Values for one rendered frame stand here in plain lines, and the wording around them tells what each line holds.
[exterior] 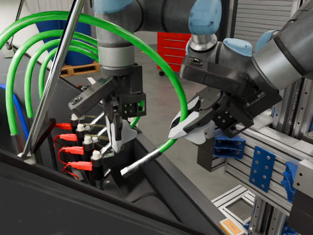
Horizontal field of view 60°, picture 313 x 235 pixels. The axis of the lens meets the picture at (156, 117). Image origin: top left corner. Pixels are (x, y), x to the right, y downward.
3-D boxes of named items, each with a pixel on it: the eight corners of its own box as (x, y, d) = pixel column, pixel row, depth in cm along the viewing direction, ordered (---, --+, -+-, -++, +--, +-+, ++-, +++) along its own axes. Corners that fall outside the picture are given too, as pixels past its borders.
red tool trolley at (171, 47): (156, 76, 510) (156, 28, 474) (167, 70, 546) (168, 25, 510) (191, 81, 479) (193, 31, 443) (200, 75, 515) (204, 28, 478)
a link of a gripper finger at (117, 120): (124, 142, 61) (121, 106, 57) (117, 144, 60) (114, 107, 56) (117, 134, 65) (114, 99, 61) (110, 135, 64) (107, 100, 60)
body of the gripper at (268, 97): (227, 141, 50) (287, 105, 44) (195, 114, 47) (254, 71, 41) (225, 116, 56) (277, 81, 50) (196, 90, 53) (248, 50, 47)
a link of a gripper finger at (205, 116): (187, 138, 49) (226, 109, 45) (181, 134, 49) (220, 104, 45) (187, 123, 53) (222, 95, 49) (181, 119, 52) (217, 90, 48)
